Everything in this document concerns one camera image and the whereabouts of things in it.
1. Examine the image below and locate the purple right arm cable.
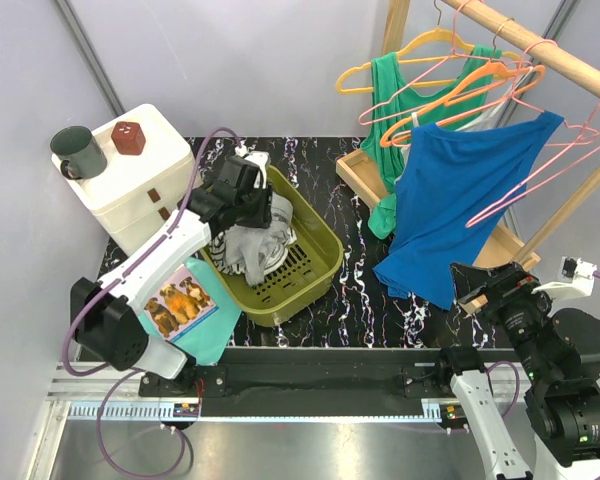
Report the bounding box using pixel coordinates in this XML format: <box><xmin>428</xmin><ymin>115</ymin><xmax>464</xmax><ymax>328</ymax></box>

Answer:
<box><xmin>484</xmin><ymin>272</ymin><xmax>600</xmax><ymax>480</ymax></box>

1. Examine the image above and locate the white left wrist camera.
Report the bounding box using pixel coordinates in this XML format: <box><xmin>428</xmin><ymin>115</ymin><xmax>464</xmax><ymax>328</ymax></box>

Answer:
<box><xmin>234</xmin><ymin>143</ymin><xmax>271</xmax><ymax>189</ymax></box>

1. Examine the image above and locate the white drawer unit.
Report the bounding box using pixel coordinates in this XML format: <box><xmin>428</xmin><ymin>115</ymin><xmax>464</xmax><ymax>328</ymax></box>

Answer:
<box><xmin>61</xmin><ymin>104</ymin><xmax>194</xmax><ymax>256</ymax></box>

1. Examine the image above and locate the dark green mug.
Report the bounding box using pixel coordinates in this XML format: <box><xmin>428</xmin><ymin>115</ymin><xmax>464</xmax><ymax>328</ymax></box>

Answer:
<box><xmin>50</xmin><ymin>126</ymin><xmax>107</xmax><ymax>181</ymax></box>

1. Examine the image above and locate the wooden clothes rack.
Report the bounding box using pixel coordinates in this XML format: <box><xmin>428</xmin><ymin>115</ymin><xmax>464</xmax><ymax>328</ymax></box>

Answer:
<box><xmin>335</xmin><ymin>0</ymin><xmax>600</xmax><ymax>317</ymax></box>

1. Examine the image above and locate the dark red cube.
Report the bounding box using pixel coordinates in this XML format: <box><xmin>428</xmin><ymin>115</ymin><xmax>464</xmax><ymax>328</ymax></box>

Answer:
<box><xmin>111</xmin><ymin>121</ymin><xmax>146</xmax><ymax>156</ymax></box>

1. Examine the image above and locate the olive green plastic basket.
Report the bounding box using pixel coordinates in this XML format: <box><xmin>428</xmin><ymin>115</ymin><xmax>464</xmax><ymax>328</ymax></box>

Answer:
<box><xmin>211</xmin><ymin>166</ymin><xmax>343</xmax><ymax>328</ymax></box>

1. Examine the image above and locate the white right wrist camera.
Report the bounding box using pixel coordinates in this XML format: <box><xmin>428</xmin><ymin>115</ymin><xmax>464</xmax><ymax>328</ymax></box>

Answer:
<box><xmin>532</xmin><ymin>257</ymin><xmax>598</xmax><ymax>301</ymax></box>

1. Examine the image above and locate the green tank top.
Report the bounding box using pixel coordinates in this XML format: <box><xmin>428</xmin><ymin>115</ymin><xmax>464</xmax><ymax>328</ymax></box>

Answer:
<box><xmin>361</xmin><ymin>45</ymin><xmax>502</xmax><ymax>239</ymax></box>

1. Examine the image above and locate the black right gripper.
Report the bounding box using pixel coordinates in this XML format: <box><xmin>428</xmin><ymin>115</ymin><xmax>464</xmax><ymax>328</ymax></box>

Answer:
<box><xmin>449</xmin><ymin>257</ymin><xmax>560</xmax><ymax>383</ymax></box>

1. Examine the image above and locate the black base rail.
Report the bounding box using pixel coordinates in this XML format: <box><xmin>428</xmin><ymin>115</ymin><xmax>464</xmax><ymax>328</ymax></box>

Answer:
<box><xmin>140</xmin><ymin>347</ymin><xmax>450</xmax><ymax>399</ymax></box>

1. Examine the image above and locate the light grey tank top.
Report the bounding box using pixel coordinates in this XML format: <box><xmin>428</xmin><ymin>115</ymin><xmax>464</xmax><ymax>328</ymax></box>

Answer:
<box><xmin>401</xmin><ymin>72</ymin><xmax>534</xmax><ymax>166</ymax></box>

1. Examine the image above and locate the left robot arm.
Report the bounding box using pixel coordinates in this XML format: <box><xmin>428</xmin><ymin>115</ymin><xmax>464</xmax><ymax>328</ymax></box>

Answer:
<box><xmin>64</xmin><ymin>151</ymin><xmax>272</xmax><ymax>396</ymax></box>

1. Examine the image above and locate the pink wire hanger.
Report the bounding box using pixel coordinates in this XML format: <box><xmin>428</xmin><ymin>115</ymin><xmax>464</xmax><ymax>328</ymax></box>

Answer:
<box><xmin>357</xmin><ymin>0</ymin><xmax>476</xmax><ymax>126</ymax></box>

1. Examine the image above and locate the white cable duct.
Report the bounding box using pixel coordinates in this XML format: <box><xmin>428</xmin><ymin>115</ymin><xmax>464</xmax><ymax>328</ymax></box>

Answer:
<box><xmin>69</xmin><ymin>399</ymin><xmax>466</xmax><ymax>424</ymax></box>

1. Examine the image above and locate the black white striped tank top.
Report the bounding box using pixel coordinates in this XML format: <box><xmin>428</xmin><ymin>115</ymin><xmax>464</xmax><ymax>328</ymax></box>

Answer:
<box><xmin>207</xmin><ymin>233</ymin><xmax>289</xmax><ymax>275</ymax></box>

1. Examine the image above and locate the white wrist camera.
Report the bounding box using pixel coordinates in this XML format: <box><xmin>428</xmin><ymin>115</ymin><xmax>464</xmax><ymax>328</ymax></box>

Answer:
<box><xmin>234</xmin><ymin>143</ymin><xmax>271</xmax><ymax>189</ymax></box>
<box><xmin>532</xmin><ymin>257</ymin><xmax>598</xmax><ymax>301</ymax></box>

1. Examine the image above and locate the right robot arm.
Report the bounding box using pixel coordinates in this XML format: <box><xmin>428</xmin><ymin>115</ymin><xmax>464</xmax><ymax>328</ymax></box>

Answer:
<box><xmin>433</xmin><ymin>257</ymin><xmax>600</xmax><ymax>479</ymax></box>

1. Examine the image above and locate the yellow velvet hanger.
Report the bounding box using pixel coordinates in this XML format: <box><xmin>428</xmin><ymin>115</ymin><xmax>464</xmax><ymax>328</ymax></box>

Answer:
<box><xmin>335</xmin><ymin>0</ymin><xmax>523</xmax><ymax>98</ymax></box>

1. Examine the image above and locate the blue tank top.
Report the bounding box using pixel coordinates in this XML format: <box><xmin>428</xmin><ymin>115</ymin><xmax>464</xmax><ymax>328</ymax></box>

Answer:
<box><xmin>374</xmin><ymin>111</ymin><xmax>563</xmax><ymax>310</ymax></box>

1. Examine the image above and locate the orange plastic hanger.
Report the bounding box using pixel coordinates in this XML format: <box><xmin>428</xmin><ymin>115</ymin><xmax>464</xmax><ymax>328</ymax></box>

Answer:
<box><xmin>379</xmin><ymin>58</ymin><xmax>547</xmax><ymax>148</ymax></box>

